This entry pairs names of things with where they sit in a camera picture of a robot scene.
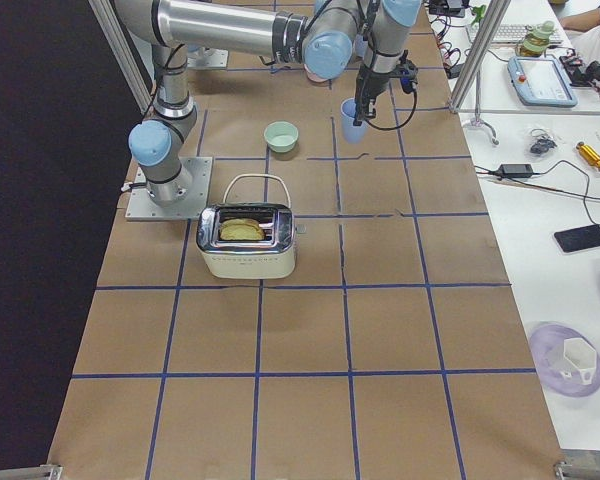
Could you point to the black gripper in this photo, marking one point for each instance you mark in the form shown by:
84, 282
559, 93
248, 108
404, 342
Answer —
368, 84

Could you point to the blue cup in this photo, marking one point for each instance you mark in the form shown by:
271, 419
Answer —
353, 133

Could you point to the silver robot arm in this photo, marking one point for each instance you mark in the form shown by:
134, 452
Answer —
323, 43

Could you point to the pink bowl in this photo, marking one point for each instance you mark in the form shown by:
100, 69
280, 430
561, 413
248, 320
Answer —
314, 77

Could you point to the green bowl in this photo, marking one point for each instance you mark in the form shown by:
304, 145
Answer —
281, 136

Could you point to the black power adapter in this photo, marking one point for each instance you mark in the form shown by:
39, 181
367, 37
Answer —
515, 171

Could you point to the white keyboard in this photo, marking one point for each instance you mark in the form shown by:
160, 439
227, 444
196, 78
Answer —
511, 34

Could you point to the toast slice in toaster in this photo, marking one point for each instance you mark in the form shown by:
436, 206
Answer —
241, 229

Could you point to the blue teach pendant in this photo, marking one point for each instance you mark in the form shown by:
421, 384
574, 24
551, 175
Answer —
540, 82

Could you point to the black bundle of small parts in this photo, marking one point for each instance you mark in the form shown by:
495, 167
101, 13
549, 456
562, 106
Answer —
542, 145

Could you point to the cream toaster with chrome top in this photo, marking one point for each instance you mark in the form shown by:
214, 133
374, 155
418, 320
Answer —
274, 257

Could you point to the gold cylindrical tool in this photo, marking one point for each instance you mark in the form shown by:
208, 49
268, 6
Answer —
589, 155

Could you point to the black smartphone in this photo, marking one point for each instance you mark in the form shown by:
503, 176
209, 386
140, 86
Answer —
578, 239

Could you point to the purple plate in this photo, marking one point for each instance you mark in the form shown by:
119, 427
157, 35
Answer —
542, 340

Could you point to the white hexagonal cup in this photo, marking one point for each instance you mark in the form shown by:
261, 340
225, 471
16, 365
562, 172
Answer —
574, 359

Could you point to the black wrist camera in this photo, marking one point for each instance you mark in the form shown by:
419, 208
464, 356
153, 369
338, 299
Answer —
406, 71

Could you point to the aluminium frame post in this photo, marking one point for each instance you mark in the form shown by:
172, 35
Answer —
488, 23

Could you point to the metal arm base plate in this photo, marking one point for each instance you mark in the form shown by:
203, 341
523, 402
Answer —
183, 198

